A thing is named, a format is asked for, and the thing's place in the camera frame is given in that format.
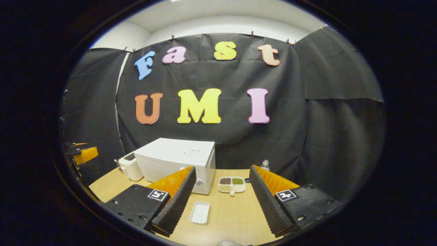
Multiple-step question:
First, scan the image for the white microwave oven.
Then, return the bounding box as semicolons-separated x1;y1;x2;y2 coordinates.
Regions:
134;138;216;195

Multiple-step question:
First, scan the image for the white rectangular tray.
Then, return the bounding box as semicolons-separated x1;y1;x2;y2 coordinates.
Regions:
189;201;210;225

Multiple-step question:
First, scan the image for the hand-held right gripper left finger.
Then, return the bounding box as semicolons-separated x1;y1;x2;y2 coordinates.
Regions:
104;166;197;237

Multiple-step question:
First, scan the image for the white toaster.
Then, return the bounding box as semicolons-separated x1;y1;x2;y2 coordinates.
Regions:
115;152;144;181

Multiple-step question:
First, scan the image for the divided white bean dish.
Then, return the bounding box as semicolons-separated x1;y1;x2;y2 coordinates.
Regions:
218;176;246;196

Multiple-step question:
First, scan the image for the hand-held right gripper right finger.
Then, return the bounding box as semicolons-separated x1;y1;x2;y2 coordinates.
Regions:
249;165;342;237

